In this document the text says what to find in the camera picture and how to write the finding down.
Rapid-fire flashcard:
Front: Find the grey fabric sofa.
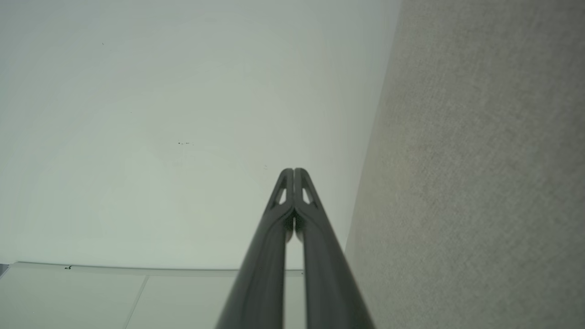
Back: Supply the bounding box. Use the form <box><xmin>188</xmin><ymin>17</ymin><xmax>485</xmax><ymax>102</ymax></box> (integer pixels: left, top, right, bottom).
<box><xmin>344</xmin><ymin>0</ymin><xmax>585</xmax><ymax>329</ymax></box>

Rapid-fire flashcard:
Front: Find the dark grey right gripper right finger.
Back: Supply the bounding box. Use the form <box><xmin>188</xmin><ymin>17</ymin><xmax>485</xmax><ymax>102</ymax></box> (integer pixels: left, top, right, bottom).
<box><xmin>294</xmin><ymin>168</ymin><xmax>376</xmax><ymax>329</ymax></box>

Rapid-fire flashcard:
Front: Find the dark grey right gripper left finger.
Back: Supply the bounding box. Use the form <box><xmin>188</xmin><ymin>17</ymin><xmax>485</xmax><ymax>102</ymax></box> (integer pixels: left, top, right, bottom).
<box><xmin>215</xmin><ymin>168</ymin><xmax>294</xmax><ymax>329</ymax></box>

